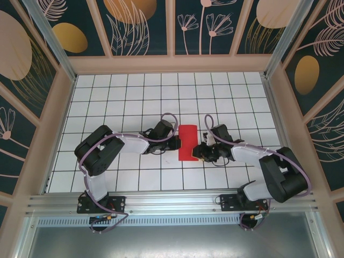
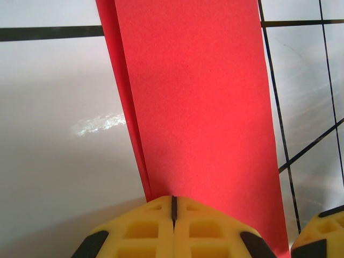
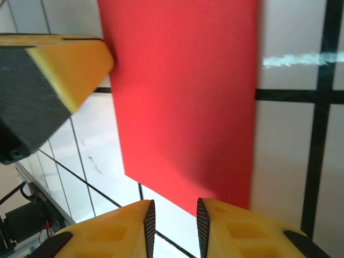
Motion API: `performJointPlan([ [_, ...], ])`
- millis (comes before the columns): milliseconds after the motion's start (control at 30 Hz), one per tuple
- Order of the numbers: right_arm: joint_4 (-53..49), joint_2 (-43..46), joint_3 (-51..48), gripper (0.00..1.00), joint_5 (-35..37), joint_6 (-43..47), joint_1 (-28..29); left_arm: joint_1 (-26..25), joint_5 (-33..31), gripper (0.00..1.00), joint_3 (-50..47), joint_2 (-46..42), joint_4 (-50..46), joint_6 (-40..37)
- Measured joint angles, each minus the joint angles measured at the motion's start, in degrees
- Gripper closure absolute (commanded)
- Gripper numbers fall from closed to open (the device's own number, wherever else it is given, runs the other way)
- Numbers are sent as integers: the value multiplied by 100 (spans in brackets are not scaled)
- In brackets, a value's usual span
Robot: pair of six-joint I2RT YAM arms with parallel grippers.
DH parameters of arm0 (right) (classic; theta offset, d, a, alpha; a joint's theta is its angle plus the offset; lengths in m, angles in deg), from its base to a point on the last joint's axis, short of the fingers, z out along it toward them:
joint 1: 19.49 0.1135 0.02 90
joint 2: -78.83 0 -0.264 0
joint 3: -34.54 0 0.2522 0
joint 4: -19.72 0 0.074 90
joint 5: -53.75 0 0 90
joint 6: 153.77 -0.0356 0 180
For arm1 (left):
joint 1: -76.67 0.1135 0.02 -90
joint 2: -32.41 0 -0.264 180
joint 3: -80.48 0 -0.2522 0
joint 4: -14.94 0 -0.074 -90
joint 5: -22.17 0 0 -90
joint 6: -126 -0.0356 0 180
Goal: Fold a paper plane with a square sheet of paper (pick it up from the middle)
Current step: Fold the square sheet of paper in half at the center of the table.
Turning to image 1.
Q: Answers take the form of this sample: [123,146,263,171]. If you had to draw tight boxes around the red paper sheet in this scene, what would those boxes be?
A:
[177,124,199,162]

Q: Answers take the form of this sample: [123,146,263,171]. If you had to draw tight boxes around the grey metal sheet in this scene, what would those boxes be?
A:
[16,212,333,258]

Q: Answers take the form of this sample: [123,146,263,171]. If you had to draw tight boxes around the small black circuit board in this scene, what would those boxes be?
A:
[89,214,117,225]

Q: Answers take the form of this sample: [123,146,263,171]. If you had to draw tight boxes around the long aluminium mounting rail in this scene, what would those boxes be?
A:
[25,190,320,216]

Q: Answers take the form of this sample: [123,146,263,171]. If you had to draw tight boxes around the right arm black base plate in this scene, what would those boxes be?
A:
[219,193,269,213]

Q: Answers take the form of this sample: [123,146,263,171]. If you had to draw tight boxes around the aluminium side rail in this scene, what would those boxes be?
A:
[262,75,304,190]

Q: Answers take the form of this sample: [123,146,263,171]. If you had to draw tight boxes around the slotted grey cable duct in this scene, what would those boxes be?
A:
[37,217,242,227]

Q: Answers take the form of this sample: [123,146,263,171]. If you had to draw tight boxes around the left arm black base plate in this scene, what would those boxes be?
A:
[76,195,127,214]

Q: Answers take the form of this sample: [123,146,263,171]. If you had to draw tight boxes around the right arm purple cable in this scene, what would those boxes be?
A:
[204,114,313,232]

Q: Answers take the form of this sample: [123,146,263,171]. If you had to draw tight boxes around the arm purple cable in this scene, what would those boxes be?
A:
[78,112,180,234]
[204,114,313,232]

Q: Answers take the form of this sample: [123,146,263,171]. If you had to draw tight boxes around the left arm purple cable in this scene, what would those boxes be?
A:
[78,112,180,234]

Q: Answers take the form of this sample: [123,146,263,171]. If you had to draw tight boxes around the aluminium corner post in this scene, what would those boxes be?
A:
[22,0,77,81]
[264,0,314,78]

